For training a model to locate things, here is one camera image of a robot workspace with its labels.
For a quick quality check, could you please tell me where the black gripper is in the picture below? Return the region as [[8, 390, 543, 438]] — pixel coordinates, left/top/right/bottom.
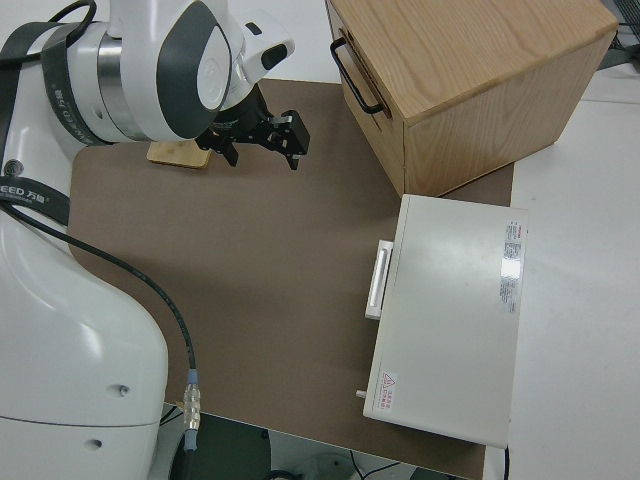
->
[[195, 85, 312, 173]]

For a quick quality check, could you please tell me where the wooden mug tree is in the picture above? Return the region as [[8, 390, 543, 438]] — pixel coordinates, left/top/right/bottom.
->
[[146, 139, 212, 172]]

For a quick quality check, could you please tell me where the brown table mat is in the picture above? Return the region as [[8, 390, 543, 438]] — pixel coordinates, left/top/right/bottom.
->
[[67, 77, 517, 480]]

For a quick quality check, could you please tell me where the wooden cabinet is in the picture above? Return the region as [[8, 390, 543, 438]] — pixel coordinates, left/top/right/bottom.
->
[[324, 0, 619, 199]]

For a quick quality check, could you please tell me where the white toaster oven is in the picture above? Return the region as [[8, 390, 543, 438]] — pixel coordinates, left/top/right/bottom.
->
[[353, 193, 531, 449]]

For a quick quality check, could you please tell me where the black cabinet handle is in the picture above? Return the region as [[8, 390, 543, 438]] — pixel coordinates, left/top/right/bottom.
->
[[329, 38, 387, 116]]

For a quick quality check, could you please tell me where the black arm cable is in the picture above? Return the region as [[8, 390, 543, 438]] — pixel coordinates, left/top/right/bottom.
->
[[0, 0, 99, 65], [0, 199, 204, 480]]

